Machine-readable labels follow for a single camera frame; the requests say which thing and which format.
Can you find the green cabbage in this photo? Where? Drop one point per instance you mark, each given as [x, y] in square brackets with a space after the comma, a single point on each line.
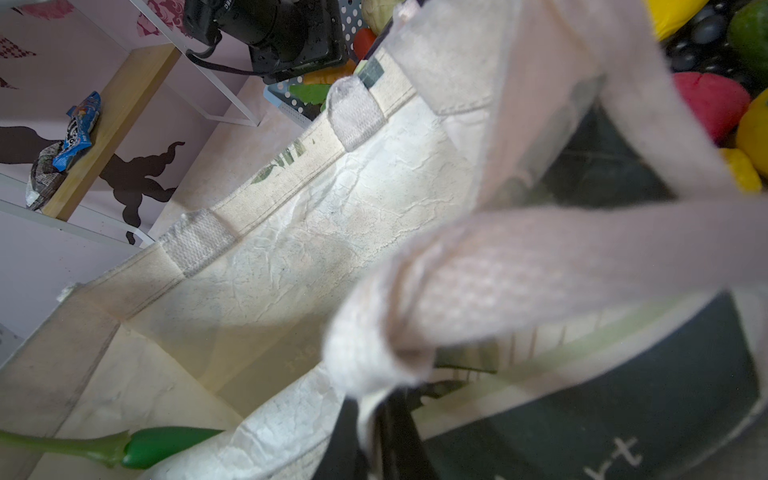
[380, 10]

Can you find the cream canvas grocery tote bag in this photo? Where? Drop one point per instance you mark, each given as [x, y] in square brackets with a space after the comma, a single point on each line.
[509, 213]

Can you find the green papaya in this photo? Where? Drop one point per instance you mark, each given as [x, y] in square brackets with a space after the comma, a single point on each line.
[747, 35]

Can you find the blue plastic basket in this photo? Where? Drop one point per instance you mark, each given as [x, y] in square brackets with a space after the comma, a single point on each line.
[303, 103]

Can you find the pink dragon fruit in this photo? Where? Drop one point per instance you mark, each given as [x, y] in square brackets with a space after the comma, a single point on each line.
[717, 102]

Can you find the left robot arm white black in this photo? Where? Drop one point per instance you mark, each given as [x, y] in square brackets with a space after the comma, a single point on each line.
[285, 39]

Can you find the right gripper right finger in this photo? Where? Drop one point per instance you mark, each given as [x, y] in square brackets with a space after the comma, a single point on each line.
[399, 451]

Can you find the long green chili pepper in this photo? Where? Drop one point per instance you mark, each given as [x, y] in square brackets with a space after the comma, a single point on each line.
[139, 450]

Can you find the blue snack packet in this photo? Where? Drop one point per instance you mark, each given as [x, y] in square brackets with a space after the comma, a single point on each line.
[83, 118]

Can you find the yellow lemon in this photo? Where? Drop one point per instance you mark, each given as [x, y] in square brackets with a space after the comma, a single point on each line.
[751, 136]

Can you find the red tomato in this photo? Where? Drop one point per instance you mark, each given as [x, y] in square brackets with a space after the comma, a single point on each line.
[363, 42]

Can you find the yellow corn cob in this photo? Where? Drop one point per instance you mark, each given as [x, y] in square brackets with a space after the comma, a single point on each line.
[669, 16]

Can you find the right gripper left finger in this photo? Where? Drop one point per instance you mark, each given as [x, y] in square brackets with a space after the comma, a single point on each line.
[343, 458]

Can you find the black grapes bunch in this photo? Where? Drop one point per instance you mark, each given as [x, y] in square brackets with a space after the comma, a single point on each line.
[701, 45]

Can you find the yellow bell pepper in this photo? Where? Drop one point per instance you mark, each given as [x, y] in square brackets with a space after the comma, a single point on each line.
[742, 170]

